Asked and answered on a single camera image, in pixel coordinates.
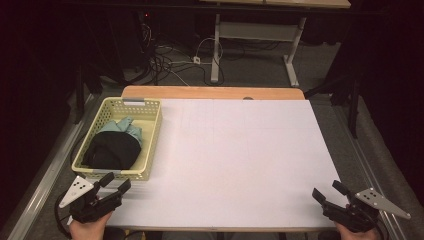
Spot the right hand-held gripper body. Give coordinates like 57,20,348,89
323,187,412,233

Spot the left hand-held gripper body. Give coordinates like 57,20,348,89
59,175,123,224

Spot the black and green shirt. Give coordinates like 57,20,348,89
81,115,144,170

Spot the yellow perforated plastic basket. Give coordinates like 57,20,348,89
71,96,163,182

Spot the person's right hand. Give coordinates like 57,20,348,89
334,222,381,240

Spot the person's left hand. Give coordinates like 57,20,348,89
68,212,113,240

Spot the black stand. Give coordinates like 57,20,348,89
73,63,87,125
304,74,362,140

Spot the white table sheet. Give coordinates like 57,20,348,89
68,98,350,231

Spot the wooden table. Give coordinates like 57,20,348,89
76,85,349,233

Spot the white-framed desk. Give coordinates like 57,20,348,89
199,0,352,88

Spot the right hand-held gripper black cable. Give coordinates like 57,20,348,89
374,216,390,240

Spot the hand-held gripper black cable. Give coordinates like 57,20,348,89
374,216,390,240
54,191,73,240

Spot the left hand-held gripper black cable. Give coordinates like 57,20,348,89
54,191,73,240

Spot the metal floor rail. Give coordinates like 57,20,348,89
6,94,96,240
333,104,409,240

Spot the tangle of black cables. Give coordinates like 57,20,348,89
139,23,228,87

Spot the white cable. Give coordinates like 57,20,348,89
166,37,223,87

